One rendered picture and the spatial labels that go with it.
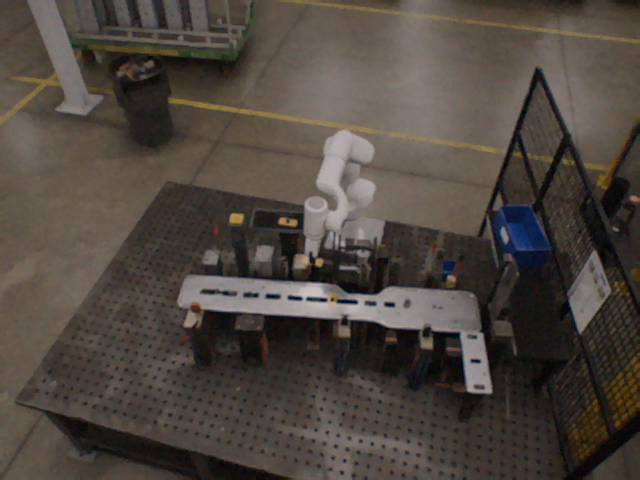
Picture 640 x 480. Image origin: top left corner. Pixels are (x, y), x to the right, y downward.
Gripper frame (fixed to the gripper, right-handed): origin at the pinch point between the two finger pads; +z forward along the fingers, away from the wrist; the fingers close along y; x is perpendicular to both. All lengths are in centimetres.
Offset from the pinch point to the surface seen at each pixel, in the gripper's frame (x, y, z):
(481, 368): 77, 22, 24
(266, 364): -15, 24, 56
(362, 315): 25.0, 5.6, 26.7
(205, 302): -46, 14, 29
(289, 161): -64, -216, 133
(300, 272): -7.1, -9.1, 23.6
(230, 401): -27, 45, 58
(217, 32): -193, -392, 112
